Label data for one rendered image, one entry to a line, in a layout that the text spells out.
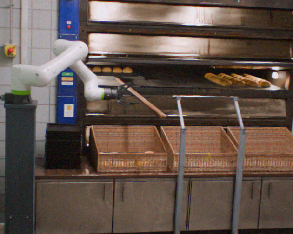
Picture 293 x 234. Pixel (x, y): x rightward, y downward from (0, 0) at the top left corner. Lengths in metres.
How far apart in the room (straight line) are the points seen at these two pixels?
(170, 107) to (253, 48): 0.89
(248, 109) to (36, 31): 1.94
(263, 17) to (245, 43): 0.27
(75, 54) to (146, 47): 1.13
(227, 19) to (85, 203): 1.95
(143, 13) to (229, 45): 0.80
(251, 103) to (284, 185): 0.82
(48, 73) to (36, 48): 1.11
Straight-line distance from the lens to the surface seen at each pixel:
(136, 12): 5.01
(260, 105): 5.42
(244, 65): 5.14
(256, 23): 5.29
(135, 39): 5.03
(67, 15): 4.91
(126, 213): 4.74
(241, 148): 4.77
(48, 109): 5.01
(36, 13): 4.92
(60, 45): 4.19
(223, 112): 5.29
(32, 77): 3.84
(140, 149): 5.09
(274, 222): 5.14
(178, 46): 5.10
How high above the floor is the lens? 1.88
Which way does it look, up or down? 11 degrees down
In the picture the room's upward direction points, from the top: 3 degrees clockwise
